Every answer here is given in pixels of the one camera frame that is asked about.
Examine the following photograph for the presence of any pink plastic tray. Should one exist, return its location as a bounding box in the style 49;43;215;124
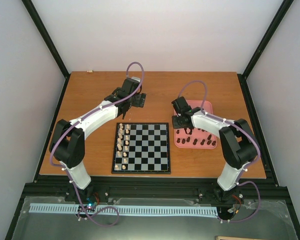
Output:
173;99;218;150

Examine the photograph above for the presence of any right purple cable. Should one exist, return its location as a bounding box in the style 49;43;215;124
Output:
177;80;262;224

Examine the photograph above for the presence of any purple cable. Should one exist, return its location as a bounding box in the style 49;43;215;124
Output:
177;80;262;224
48;61;144;227

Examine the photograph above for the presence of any black white chessboard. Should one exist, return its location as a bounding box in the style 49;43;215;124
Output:
111;122;171;174

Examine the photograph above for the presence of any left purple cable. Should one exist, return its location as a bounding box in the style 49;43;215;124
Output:
48;61;144;227

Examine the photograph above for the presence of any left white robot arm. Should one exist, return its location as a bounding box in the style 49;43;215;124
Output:
49;77;146;202

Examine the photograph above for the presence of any black aluminium frame rail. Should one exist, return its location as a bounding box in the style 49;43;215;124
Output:
21;175;290;202

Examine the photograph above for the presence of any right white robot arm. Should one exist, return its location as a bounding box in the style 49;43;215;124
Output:
171;96;261;202

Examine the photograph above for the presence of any light blue cable duct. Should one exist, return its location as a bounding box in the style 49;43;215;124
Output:
28;203;218;218

